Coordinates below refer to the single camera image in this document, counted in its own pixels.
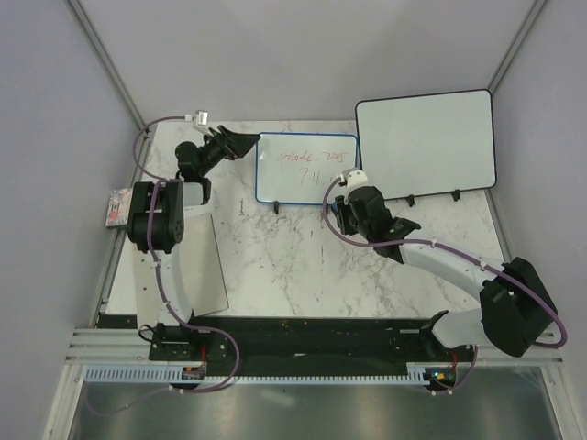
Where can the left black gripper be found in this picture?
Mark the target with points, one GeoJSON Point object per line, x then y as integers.
{"type": "Point", "coordinates": [238, 144]}

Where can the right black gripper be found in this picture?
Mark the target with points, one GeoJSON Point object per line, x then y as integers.
{"type": "Point", "coordinates": [343, 207]}

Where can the blue framed small whiteboard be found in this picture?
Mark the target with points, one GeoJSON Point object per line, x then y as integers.
{"type": "Point", "coordinates": [297, 168]}

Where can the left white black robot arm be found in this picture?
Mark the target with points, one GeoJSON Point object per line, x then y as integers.
{"type": "Point", "coordinates": [156, 215]}

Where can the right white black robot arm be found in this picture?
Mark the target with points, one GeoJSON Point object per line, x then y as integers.
{"type": "Point", "coordinates": [514, 308]}

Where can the black framed large whiteboard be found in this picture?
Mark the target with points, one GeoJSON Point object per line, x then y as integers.
{"type": "Point", "coordinates": [428, 144]}

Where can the grey metal plate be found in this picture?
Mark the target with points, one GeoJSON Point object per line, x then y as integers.
{"type": "Point", "coordinates": [192, 276]}

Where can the patterned colourful box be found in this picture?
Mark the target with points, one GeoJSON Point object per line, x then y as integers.
{"type": "Point", "coordinates": [117, 212]}

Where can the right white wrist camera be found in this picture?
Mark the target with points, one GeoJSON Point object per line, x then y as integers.
{"type": "Point", "coordinates": [353, 178]}

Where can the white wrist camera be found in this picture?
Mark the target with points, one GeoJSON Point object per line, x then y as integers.
{"type": "Point", "coordinates": [353, 178]}
{"type": "Point", "coordinates": [198, 121]}

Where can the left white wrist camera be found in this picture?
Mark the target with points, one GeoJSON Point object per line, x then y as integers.
{"type": "Point", "coordinates": [198, 121]}

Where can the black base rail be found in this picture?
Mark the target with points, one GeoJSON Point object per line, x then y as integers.
{"type": "Point", "coordinates": [307, 346]}

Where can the aluminium frame profile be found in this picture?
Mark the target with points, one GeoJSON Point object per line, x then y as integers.
{"type": "Point", "coordinates": [107, 347]}

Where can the light blue cable duct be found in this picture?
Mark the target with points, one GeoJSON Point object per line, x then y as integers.
{"type": "Point", "coordinates": [179, 375]}

